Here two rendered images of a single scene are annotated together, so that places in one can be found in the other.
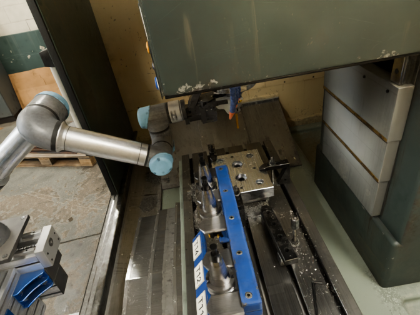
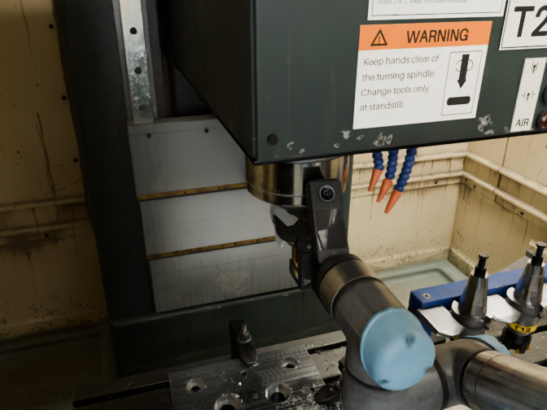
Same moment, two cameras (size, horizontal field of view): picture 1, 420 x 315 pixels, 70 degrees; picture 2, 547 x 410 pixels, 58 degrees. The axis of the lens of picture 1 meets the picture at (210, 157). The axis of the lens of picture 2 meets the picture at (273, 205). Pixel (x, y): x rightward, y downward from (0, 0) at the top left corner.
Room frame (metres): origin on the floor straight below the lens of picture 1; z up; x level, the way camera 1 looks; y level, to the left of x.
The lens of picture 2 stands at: (1.22, 0.55, 1.72)
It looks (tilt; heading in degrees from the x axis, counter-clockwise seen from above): 25 degrees down; 253
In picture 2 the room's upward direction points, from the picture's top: straight up
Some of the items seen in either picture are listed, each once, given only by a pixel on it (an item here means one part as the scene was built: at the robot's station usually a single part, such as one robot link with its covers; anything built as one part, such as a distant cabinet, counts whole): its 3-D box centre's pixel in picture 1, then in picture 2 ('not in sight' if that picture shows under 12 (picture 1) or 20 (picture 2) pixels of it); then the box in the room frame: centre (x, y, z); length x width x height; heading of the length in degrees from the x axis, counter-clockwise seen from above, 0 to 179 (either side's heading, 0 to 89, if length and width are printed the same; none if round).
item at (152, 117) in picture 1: (154, 116); (382, 333); (0.97, 0.17, 1.35); 0.11 x 0.08 x 0.09; 90
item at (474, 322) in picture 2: (206, 185); (470, 315); (0.72, 0.02, 1.21); 0.06 x 0.06 x 0.03
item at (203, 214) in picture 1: (210, 210); (525, 303); (0.61, 0.02, 1.21); 0.06 x 0.06 x 0.03
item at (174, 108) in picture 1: (176, 111); (353, 290); (0.97, 0.09, 1.36); 0.08 x 0.05 x 0.08; 0
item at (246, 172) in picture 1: (239, 175); (253, 408); (1.05, -0.12, 0.96); 0.29 x 0.23 x 0.05; 0
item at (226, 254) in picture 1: (217, 259); not in sight; (0.44, 0.02, 1.21); 0.07 x 0.05 x 0.01; 90
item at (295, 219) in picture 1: (294, 229); not in sight; (0.70, -0.25, 0.96); 0.03 x 0.03 x 0.13
